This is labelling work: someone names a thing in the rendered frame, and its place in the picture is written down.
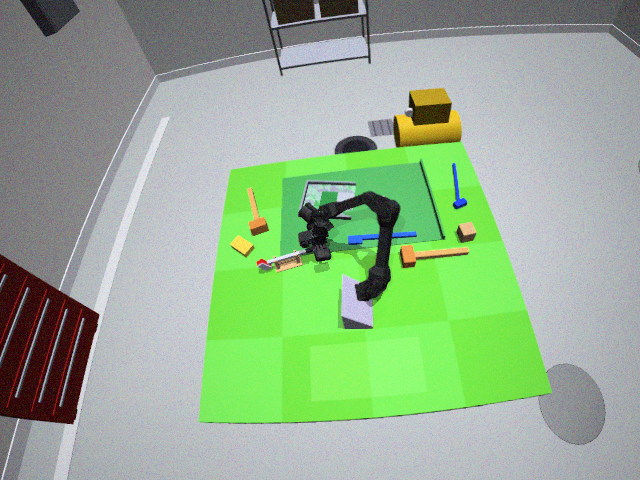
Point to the yellow rectangular block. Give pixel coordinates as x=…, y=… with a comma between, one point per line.
x=242, y=246

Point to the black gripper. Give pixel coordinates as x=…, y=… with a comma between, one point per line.
x=321, y=252

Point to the tan block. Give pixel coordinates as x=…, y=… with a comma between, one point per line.
x=466, y=232

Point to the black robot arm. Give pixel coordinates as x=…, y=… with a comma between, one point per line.
x=387, y=214

